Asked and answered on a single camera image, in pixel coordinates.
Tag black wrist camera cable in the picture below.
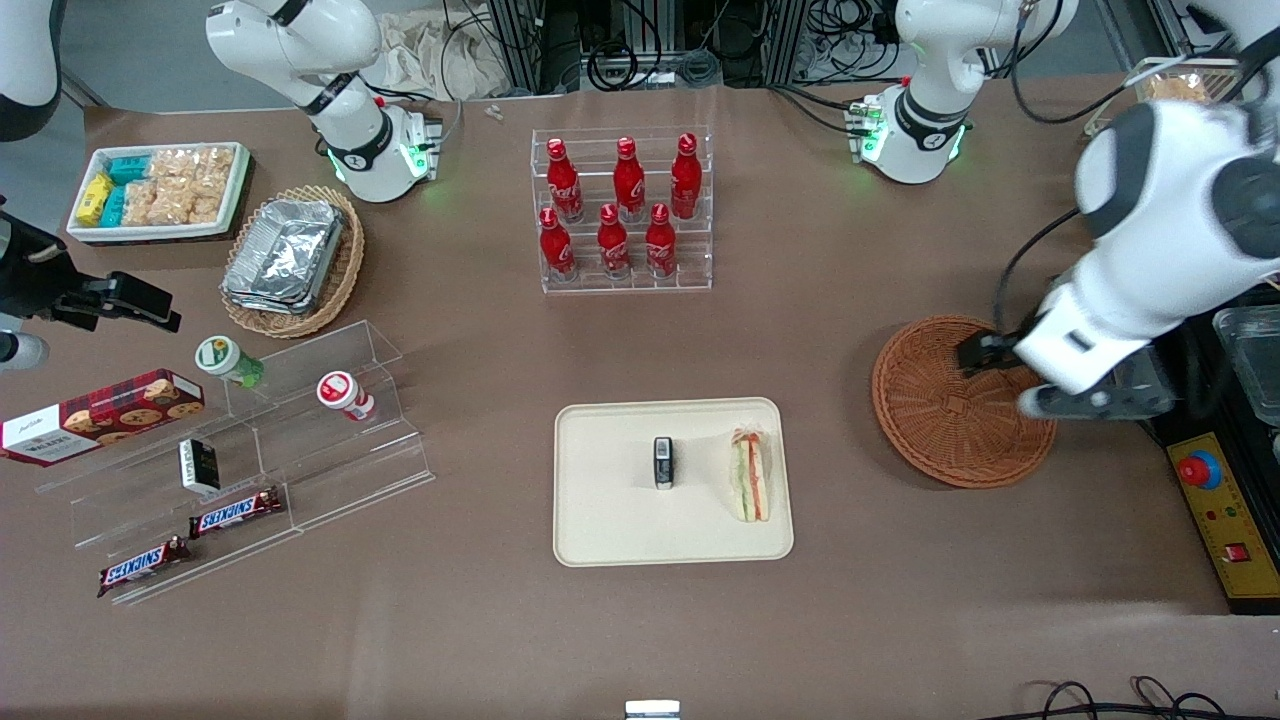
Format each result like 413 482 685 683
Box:
992 207 1083 336

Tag white wire basket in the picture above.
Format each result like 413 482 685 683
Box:
1085 56 1251 137

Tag yellow emergency stop box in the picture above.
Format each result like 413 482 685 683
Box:
1165 430 1280 614

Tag aluminium frame post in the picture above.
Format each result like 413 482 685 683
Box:
488 0 548 96
768 0 813 87

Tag bagged fried snack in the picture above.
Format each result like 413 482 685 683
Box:
1143 73 1209 105

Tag clear bag of crackers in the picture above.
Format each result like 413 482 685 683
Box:
148 148 235 187
120 178 196 227
190 175 235 224

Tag red cola bottle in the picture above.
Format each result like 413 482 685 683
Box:
597 204 632 280
612 137 647 224
645 203 679 279
546 138 586 224
539 207 578 282
670 133 703 220

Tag triangle sandwich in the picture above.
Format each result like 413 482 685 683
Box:
729 425 774 524

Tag green lidded drink bottle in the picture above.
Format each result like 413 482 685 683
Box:
195 335 266 390

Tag snickers chocolate bar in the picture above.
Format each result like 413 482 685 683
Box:
97 537 192 598
188 487 284 541

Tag stacked aluminium foil trays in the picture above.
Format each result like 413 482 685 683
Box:
222 198 347 316

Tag clear plastic container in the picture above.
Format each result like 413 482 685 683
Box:
1213 305 1280 427

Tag beige plastic tray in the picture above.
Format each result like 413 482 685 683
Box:
553 397 795 568

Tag tan oval wicker basket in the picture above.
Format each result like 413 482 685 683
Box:
220 185 366 339

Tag small black white box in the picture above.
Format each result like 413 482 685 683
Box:
178 438 222 496

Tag red lidded drink bottle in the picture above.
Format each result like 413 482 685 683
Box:
317 371 377 422

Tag red tartan cookie box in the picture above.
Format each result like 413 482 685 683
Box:
0 368 206 468

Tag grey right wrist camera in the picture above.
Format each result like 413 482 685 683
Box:
0 333 50 373

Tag beige crumpled cloth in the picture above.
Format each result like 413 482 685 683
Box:
375 10 508 101

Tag yellow snack pack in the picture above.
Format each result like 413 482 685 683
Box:
77 172 114 227

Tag brown round wicker basket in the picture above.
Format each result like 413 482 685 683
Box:
871 315 1058 490

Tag white rectangular snack tray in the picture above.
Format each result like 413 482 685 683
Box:
67 142 251 246

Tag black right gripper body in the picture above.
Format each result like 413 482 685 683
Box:
0 210 77 321

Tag clear acrylic stepped shelf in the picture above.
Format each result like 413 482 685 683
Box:
35 320 436 608

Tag clear acrylic bottle rack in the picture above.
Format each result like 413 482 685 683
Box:
530 125 714 294

